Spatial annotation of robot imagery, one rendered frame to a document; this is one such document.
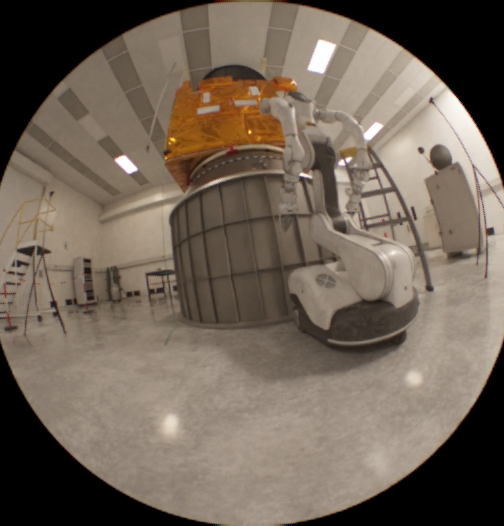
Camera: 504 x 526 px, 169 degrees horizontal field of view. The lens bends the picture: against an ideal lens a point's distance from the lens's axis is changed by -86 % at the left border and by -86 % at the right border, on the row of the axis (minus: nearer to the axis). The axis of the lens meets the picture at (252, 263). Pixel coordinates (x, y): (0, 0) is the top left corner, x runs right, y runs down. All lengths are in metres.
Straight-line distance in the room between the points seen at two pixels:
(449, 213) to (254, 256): 3.42
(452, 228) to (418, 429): 3.43
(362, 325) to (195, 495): 0.62
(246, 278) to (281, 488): 1.18
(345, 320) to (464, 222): 3.26
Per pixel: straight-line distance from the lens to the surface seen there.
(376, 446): 0.45
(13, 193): 7.95
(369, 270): 0.63
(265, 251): 1.24
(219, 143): 2.11
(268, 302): 1.25
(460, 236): 3.66
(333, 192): 0.98
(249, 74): 4.05
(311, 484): 0.40
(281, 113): 0.89
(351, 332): 0.61
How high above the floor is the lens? 0.38
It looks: 3 degrees up
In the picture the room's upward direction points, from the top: 9 degrees counter-clockwise
